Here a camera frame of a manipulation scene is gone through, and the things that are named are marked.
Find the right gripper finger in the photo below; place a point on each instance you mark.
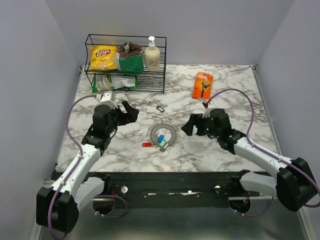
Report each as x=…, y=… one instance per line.
x=189, y=126
x=201, y=129

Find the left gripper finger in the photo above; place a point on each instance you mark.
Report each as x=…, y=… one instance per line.
x=132, y=115
x=126, y=105

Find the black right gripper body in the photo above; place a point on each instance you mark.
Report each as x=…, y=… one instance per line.
x=208, y=122

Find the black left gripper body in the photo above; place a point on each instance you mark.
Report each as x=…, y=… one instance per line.
x=118, y=118

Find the silver disc keyring holder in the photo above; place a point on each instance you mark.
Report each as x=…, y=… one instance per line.
x=170, y=132

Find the green key tag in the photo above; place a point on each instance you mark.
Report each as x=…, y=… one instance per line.
x=163, y=143

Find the blue key tag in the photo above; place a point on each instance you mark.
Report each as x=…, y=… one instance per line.
x=160, y=138

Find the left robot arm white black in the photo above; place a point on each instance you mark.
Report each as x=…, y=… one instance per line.
x=58, y=207

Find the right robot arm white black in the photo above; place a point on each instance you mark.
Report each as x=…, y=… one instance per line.
x=289, y=180

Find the black key tag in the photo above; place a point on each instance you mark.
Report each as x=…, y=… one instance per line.
x=160, y=109

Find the orange razor box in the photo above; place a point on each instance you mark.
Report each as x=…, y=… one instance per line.
x=202, y=86

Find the green white snack bag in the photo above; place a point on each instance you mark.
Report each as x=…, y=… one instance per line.
x=113, y=82

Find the green brown snack bag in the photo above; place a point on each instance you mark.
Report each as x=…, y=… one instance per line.
x=129, y=58

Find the cream soap pump bottle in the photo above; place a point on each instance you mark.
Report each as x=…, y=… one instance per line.
x=152, y=55

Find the yellow Lays chips bag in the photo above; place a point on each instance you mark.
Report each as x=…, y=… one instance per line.
x=103, y=57

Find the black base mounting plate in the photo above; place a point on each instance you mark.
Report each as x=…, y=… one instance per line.
x=170, y=190

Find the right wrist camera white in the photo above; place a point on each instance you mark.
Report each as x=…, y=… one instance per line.
x=208, y=109

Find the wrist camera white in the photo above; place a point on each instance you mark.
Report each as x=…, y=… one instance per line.
x=208, y=109
x=107, y=98

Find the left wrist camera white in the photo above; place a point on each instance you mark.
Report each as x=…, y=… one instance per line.
x=107, y=98

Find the black wire shelf rack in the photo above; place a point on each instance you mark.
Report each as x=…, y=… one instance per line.
x=147, y=81

